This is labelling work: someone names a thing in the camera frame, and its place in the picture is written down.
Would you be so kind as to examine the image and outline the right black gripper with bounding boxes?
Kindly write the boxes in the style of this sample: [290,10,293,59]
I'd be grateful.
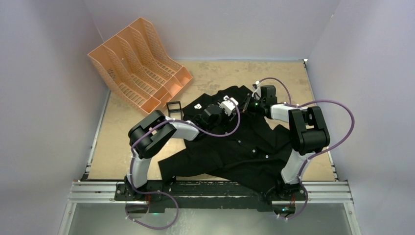
[234,94,266,118]

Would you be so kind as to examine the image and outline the black button shirt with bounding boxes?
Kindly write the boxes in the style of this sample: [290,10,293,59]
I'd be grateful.
[157,85,294,192]

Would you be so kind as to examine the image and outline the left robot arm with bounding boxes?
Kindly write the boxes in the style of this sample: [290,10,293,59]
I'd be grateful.
[124,99,241,200]

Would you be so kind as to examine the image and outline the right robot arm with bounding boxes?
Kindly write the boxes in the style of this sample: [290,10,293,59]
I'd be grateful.
[242,82,330,199]

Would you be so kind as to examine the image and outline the orange plastic file organizer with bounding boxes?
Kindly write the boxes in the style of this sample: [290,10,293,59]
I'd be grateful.
[88,18,193,115]

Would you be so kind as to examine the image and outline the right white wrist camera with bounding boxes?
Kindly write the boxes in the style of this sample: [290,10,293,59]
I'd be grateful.
[252,80,261,100]

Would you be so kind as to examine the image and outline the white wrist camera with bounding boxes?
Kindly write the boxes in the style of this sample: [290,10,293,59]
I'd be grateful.
[252,80,261,100]
[219,95,238,116]

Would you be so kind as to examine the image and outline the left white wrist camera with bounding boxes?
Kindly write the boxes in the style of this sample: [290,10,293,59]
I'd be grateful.
[219,95,238,116]

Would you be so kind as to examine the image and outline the small black rectangular frame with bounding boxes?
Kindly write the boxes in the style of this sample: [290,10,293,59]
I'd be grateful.
[166,101,184,120]

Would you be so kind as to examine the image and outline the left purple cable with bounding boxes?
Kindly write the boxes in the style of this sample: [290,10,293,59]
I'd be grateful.
[124,97,242,231]

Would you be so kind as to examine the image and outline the purple cable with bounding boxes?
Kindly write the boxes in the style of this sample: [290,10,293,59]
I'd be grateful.
[253,77,356,221]
[124,97,242,231]

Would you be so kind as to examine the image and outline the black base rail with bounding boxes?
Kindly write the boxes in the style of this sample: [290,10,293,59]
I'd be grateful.
[114,180,305,213]

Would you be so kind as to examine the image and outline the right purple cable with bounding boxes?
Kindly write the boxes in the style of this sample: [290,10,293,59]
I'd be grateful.
[253,77,356,221]

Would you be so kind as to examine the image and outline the aluminium frame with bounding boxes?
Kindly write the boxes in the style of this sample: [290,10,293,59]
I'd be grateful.
[58,180,361,235]

